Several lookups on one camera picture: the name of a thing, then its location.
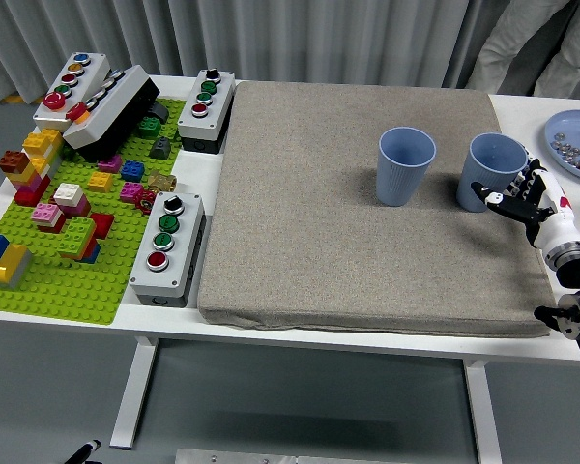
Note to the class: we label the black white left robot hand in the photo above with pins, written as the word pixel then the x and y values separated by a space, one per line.
pixel 89 448

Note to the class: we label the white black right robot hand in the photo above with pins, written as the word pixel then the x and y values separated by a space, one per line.
pixel 556 217

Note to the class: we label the blue ribbed plastic cup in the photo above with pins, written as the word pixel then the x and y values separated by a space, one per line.
pixel 488 159
pixel 396 179

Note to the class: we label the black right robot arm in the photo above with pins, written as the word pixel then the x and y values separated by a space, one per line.
pixel 575 275

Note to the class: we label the white table leg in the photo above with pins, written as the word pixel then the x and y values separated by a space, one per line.
pixel 130 401
pixel 483 415

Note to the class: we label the blue plate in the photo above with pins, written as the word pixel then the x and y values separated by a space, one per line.
pixel 568 123

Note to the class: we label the lime green building baseplate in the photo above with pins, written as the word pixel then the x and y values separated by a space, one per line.
pixel 67 290

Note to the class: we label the person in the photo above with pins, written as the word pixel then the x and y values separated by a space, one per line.
pixel 527 48

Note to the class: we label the grey four-button control box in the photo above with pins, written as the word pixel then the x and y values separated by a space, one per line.
pixel 212 116
pixel 147 282

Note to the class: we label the silver metal plate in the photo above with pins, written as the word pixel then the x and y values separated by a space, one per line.
pixel 270 456

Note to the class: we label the large yellow building brick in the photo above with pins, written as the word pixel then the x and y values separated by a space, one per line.
pixel 7 263

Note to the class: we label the lime green building brick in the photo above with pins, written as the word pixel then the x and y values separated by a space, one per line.
pixel 77 234

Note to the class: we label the red building brick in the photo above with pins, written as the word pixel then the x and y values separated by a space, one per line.
pixel 29 197
pixel 104 224

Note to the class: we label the grey-brown table mat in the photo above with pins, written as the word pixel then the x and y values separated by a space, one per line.
pixel 319 217

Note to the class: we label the pink building brick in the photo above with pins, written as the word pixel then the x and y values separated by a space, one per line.
pixel 46 213

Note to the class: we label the magenta building brick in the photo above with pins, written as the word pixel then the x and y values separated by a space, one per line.
pixel 79 208
pixel 109 164
pixel 130 192

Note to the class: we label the white building brick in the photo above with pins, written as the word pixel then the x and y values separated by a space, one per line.
pixel 68 193

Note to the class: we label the brown building brick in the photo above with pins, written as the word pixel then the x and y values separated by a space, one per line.
pixel 13 161

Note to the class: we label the grey sloped building brick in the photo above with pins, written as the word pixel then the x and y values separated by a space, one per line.
pixel 160 148

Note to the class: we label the dark green building brick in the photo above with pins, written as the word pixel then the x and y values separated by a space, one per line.
pixel 149 127

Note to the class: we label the grey pleated curtain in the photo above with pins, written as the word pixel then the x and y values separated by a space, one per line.
pixel 270 38

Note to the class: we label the dark grey curved brick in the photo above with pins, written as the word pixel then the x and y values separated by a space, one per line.
pixel 159 112

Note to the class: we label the grey control box black base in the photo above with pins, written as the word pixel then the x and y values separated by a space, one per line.
pixel 121 96

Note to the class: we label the grey five-button control box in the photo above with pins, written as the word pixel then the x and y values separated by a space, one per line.
pixel 89 72

